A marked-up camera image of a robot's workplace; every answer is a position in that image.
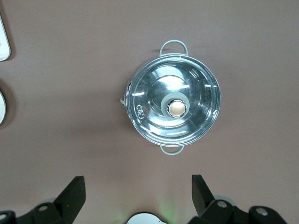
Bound glass pot lid with knob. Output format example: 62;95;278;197
127;56;221;145

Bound brown table cloth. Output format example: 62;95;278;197
0;0;299;224

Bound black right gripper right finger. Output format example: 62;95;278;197
186;174;288;224

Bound cream tray with rabbit print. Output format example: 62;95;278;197
0;11;12;62

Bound cream round plate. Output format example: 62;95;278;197
0;90;7;126

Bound steel pot with glass lid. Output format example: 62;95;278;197
120;40;221;156

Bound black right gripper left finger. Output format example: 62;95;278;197
0;176;86;224

